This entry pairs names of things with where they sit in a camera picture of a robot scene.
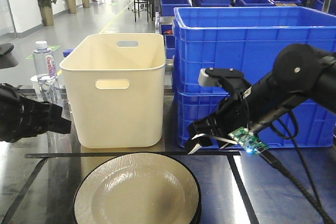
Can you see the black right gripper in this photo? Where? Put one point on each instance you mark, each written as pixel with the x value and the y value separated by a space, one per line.
pixel 212 130

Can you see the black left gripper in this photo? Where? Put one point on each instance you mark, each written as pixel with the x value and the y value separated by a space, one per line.
pixel 22 117

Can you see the beige plate black rim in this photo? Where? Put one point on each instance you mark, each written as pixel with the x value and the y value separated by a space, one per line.
pixel 139 188

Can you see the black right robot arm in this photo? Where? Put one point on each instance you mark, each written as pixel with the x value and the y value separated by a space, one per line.
pixel 300 72

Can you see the green circuit board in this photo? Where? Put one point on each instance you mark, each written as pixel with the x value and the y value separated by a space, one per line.
pixel 248 141

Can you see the cream plastic bin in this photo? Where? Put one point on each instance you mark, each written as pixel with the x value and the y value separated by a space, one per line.
pixel 115 85

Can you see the clear water bottle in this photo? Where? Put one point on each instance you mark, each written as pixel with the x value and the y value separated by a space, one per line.
pixel 46 72

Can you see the blue cap bottle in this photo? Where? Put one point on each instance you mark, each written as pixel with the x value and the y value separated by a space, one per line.
pixel 67 52

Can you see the large blue crate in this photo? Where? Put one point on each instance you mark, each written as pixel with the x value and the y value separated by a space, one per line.
pixel 243 38

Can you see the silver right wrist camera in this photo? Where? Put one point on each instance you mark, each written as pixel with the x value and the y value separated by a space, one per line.
pixel 209 77

